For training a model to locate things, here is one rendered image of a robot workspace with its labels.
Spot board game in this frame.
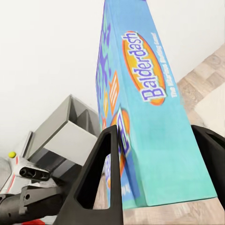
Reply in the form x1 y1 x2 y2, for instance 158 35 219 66
95 0 218 210

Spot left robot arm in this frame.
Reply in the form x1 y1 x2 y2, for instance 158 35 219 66
0 163 68 225

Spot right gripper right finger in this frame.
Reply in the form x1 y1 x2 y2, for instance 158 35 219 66
191 125 225 210

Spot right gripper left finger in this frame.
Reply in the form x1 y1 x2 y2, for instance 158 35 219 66
53 125 124 225

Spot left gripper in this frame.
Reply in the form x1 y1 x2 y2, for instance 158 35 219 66
8 185 68 225

